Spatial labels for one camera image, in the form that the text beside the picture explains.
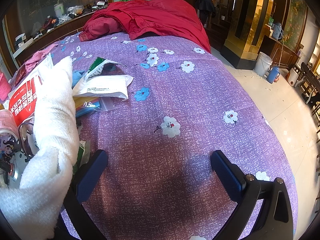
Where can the blue thermos flask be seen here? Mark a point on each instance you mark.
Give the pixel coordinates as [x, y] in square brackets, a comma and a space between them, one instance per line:
[273, 74]

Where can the pink cloth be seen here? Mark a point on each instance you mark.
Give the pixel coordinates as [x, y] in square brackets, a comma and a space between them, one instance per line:
[38, 56]

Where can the purple floral tablecloth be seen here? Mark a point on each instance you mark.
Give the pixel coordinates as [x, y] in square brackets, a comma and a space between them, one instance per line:
[183, 104]

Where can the wooden counter ledge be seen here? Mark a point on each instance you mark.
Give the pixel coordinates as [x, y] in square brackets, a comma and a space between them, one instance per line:
[59, 33]

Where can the red white plastic bag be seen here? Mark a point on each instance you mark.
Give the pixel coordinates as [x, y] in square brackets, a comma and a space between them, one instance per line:
[22, 102]

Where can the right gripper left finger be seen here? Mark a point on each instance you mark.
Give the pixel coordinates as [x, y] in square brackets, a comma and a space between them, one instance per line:
[83, 184]

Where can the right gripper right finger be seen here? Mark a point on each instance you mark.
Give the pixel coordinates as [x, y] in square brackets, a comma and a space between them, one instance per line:
[274, 220]

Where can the green white snack packet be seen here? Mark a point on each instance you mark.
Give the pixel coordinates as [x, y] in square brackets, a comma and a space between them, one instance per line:
[97, 67]

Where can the white fluffy towel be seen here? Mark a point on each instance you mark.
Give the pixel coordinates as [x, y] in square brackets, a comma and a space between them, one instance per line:
[32, 209]

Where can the white tissue packet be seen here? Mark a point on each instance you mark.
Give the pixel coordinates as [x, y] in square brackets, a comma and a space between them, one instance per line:
[111, 86]

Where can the white plastic bucket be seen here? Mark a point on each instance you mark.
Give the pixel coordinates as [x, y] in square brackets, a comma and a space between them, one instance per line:
[263, 64]

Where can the red jacket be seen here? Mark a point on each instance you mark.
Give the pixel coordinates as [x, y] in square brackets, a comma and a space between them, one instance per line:
[138, 17]

